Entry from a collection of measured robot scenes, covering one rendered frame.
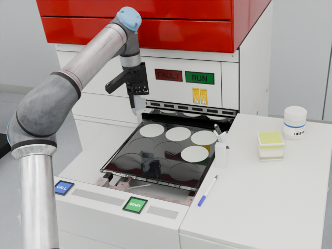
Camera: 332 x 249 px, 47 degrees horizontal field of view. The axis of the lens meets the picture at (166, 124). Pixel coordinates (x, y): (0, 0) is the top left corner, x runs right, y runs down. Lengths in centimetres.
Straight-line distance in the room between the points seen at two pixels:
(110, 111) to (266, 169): 82
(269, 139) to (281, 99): 192
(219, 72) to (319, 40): 156
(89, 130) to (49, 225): 98
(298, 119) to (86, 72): 69
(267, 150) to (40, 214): 68
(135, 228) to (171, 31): 69
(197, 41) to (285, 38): 162
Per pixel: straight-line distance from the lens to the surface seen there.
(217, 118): 153
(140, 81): 142
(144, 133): 154
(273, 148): 122
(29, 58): 415
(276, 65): 302
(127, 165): 138
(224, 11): 131
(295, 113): 132
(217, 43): 135
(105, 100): 174
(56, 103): 96
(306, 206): 111
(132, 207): 112
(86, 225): 123
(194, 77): 148
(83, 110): 185
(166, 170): 133
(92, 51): 107
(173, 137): 149
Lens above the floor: 172
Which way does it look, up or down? 31 degrees down
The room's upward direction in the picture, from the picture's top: 7 degrees counter-clockwise
